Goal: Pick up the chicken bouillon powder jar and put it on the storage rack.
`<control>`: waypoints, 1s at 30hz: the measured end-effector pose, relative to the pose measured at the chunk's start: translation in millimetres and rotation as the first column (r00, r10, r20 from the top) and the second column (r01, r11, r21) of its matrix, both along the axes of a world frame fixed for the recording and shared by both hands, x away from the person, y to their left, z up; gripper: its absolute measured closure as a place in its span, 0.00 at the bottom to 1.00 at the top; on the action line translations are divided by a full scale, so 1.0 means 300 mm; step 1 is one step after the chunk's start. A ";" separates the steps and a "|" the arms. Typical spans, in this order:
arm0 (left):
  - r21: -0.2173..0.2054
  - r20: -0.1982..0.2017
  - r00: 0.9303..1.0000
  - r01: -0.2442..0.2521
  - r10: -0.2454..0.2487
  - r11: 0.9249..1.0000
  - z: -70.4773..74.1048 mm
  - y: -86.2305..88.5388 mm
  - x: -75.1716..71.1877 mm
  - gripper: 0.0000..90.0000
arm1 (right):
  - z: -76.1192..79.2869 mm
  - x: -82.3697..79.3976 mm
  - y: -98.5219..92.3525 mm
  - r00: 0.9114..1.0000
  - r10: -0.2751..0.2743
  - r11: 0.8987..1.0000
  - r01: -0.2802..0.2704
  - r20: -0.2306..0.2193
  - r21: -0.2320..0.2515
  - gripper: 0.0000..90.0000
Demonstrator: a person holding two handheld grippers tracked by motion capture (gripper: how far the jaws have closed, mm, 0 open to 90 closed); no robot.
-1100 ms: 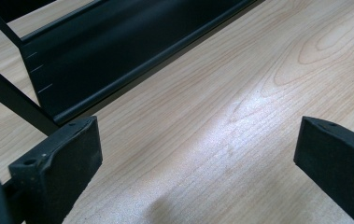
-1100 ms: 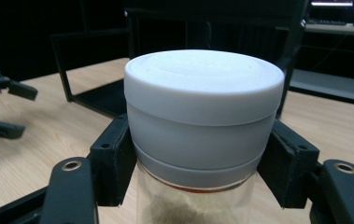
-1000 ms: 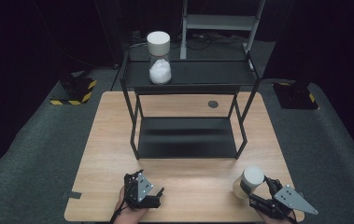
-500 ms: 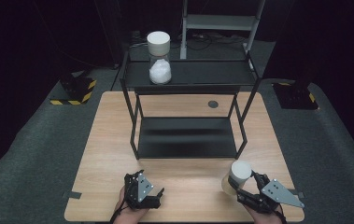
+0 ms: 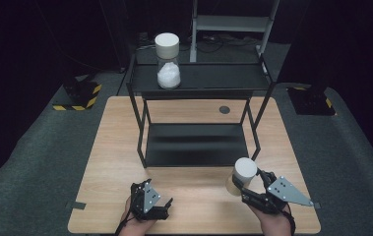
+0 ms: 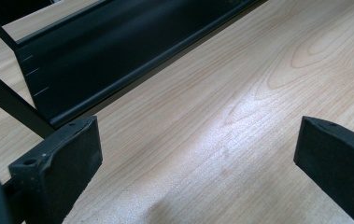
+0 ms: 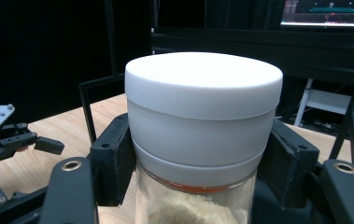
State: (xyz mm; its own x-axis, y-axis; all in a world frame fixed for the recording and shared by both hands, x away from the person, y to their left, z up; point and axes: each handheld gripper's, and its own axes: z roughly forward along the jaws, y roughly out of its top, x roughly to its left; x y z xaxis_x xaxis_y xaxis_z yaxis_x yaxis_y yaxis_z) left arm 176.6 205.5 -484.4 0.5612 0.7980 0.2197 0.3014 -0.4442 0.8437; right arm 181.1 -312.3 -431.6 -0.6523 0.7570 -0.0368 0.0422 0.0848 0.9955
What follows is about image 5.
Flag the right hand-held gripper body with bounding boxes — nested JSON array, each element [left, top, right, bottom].
[[129, 181, 172, 221]]

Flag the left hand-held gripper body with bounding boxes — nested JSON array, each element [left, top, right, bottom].
[[241, 170, 315, 216]]

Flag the glass jar with tan contents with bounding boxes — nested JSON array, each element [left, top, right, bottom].
[[224, 156, 259, 198]]

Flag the black two-tier metal shelf rack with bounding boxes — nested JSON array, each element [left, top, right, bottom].
[[126, 53, 277, 170]]

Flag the glass jar with white powder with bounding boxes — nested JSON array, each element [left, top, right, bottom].
[[154, 31, 182, 90]]

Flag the person's left hand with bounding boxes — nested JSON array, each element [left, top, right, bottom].
[[117, 196, 158, 236]]

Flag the person's right hand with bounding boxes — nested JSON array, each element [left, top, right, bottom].
[[248, 204, 296, 236]]

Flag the black yellow striped stand base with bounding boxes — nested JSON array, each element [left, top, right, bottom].
[[52, 78, 103, 112], [286, 85, 337, 117]]

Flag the power strip with plugs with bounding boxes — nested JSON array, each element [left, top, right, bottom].
[[136, 30, 158, 52]]

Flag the black wrist strap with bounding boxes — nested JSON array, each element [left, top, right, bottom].
[[282, 202, 297, 236], [114, 209, 137, 236]]

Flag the black floor cables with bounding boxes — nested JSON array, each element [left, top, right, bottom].
[[177, 32, 262, 54]]

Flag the grey metal stand frame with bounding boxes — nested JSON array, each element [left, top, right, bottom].
[[189, 0, 280, 64]]

